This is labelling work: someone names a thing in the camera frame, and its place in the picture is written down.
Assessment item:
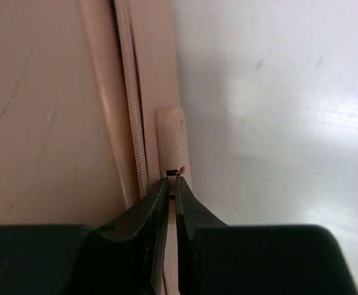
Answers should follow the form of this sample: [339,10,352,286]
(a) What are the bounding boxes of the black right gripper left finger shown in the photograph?
[71,178,170,294]

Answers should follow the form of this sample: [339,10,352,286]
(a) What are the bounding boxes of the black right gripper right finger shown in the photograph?
[174,175,227,294]

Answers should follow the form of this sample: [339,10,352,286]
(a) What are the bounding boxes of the pink hard-shell suitcase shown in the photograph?
[0,1,189,294]

